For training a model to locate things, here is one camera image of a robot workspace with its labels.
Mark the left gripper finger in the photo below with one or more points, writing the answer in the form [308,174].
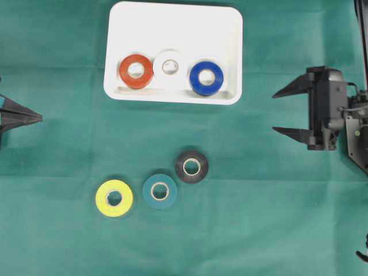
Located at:
[11,121]
[10,106]

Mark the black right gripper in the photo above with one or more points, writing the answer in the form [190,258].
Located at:
[325,139]

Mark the blue tape roll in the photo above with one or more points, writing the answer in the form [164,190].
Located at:
[202,89]

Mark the black tape roll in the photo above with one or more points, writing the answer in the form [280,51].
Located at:
[197,157]

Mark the red tape roll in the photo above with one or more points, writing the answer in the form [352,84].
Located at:
[142,81]

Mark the white tape roll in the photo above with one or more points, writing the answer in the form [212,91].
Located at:
[170,66]

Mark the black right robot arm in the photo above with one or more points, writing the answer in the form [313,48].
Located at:
[357,106]

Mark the yellow tape roll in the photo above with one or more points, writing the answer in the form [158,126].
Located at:
[101,198]

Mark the white plastic tray case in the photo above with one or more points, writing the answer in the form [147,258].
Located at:
[201,33]

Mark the teal tape roll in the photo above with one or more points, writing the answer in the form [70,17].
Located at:
[171,191]

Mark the green table cloth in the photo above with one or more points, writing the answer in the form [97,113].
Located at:
[268,206]

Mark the black clip at edge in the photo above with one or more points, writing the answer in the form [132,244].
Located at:
[363,256]

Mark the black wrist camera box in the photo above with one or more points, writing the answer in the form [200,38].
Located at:
[331,96]

